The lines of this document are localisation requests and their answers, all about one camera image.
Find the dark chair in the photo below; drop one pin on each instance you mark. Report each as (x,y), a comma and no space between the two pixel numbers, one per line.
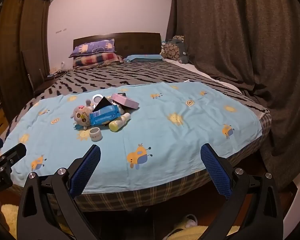
(35,70)

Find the white slipper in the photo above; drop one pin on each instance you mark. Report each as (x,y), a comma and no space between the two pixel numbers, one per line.
(187,223)

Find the light blue pillow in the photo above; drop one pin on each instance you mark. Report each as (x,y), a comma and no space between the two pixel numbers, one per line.
(145,58)

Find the pink box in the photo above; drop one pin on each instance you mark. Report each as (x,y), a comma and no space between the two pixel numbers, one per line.
(126,101)

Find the dark wooden headboard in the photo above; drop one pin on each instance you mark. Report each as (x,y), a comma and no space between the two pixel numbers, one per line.
(140,42)

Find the pale yellow bottle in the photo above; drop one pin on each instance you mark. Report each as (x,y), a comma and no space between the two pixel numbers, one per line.
(116,125)

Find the grey plush toy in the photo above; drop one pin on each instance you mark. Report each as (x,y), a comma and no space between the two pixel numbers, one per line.
(80,116)

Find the plaid-covered bed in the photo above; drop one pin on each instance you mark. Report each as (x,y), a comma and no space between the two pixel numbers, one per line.
(165,192)

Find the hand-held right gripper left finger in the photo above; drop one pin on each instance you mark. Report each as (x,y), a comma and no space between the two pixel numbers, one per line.
(86,172)

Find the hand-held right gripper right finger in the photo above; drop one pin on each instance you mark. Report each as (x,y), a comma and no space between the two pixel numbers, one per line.
(215,172)

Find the blue wipes packet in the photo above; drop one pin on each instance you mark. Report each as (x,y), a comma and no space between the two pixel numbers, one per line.
(103,115)

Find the light blue printed sheet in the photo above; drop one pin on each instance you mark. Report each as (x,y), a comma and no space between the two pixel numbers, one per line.
(177,142)

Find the log print cushion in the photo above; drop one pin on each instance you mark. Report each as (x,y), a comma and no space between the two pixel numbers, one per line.
(172,51)

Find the purple printed pillow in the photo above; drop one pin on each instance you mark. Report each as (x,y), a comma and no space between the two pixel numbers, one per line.
(95,47)

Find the wooden wardrobe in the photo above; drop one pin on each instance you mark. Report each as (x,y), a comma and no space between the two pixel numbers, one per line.
(22,42)

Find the white tape roll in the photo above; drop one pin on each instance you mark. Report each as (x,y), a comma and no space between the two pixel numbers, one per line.
(93,99)

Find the black card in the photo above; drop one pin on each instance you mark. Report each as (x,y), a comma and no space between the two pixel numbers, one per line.
(103,103)

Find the yellow fluffy rug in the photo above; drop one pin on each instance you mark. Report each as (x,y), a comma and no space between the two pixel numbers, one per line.
(10,215)

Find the small white cup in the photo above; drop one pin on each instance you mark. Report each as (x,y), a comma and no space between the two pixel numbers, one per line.
(96,136)

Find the red plaid pillow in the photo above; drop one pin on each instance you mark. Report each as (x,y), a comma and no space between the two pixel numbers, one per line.
(97,58)

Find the grey striped blanket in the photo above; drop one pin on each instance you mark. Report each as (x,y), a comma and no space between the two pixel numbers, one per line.
(140,75)

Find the brown curtain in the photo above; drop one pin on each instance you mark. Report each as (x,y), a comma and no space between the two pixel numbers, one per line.
(240,42)

